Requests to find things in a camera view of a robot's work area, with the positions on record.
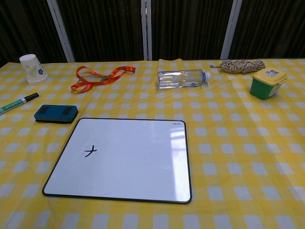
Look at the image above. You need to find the clear plastic water bottle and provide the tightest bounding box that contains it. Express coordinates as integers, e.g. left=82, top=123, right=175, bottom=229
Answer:
left=156, top=69, right=212, bottom=90

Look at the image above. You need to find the small black-framed whiteboard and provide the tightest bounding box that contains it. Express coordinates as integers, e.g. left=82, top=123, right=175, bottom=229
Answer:
left=42, top=117, right=193, bottom=205

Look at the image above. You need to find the blue whiteboard eraser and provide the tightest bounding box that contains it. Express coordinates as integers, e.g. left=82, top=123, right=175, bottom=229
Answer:
left=33, top=104, right=79, bottom=124

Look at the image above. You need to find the yellow white checkered tablecloth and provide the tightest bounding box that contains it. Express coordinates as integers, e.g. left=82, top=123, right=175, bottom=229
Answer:
left=0, top=58, right=305, bottom=229

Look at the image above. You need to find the orange lanyard with badge holder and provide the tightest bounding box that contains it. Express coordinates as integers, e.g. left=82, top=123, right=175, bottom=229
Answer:
left=70, top=66, right=136, bottom=92

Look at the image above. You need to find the white paper cup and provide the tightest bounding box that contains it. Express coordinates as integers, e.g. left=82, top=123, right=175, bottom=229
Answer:
left=19, top=54, right=49, bottom=85

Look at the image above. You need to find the silver partition frame post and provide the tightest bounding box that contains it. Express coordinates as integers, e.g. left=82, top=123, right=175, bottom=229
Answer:
left=141, top=0, right=153, bottom=61
left=47, top=0, right=76, bottom=63
left=220, top=0, right=243, bottom=60

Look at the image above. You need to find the green container with yellow lid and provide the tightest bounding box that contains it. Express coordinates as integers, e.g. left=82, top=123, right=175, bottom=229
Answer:
left=249, top=68, right=287, bottom=100

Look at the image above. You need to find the coiled beige braided rope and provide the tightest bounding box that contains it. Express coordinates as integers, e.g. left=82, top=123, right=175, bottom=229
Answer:
left=209, top=59, right=266, bottom=74

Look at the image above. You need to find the green white marker pen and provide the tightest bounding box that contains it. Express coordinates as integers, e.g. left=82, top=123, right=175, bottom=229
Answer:
left=0, top=92, right=40, bottom=115

